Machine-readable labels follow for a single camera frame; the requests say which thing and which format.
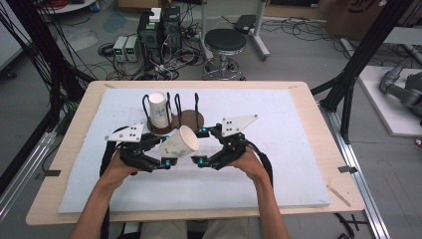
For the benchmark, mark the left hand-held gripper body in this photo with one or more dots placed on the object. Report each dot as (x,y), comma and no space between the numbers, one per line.
(127,134)

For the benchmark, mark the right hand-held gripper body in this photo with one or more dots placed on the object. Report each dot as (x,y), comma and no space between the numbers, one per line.
(237,124)

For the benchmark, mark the single floral paper cup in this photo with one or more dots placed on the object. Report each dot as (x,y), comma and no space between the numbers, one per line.
(177,144)

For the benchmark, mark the dark cup holder rack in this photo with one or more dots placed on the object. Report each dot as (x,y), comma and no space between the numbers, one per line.
(189,116)

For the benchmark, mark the stack of white paper cups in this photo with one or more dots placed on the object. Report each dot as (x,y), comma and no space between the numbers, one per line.
(159,111)

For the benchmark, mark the person's left hand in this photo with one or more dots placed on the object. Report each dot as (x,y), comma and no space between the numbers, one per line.
(114,172)

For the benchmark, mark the person's right hand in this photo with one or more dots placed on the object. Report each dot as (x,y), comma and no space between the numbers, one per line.
(252,166)

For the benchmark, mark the white foam mat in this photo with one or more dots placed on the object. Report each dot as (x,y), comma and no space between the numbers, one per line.
(205,192)

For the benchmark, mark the person's left leg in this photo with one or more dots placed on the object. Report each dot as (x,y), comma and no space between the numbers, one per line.
(164,230)

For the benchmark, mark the person's leg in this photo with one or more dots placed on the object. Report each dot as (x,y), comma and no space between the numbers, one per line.
(164,230)
(227,229)

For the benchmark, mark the person's right leg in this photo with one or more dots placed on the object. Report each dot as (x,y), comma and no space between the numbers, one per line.
(227,229)

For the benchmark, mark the grey bench power supply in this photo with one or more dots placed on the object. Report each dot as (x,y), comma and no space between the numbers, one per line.
(132,49)
(119,49)

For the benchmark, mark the black tape piece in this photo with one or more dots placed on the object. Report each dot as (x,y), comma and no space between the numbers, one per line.
(51,173)
(347,169)

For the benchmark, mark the black round stool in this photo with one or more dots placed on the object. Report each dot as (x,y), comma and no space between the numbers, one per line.
(225,40)

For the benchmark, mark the light wooden table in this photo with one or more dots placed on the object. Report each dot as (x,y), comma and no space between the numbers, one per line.
(331,156)

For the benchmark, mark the black computer tower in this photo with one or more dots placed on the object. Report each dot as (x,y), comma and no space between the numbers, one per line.
(148,36)
(171,30)

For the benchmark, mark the small white box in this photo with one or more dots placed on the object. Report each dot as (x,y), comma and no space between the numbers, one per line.
(155,15)

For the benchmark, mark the white round table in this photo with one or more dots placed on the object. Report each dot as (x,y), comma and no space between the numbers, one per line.
(73,6)

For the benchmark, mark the white floor platform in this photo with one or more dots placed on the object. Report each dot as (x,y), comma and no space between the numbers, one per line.
(391,113)

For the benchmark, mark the brown cardboard box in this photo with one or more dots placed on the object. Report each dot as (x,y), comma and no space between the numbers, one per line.
(351,16)

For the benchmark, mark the black metal frame post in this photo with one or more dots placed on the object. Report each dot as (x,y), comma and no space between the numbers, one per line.
(361,56)
(43,59)

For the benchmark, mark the aluminium floor rail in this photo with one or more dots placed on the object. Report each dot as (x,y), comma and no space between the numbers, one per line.
(361,186)
(20,179)

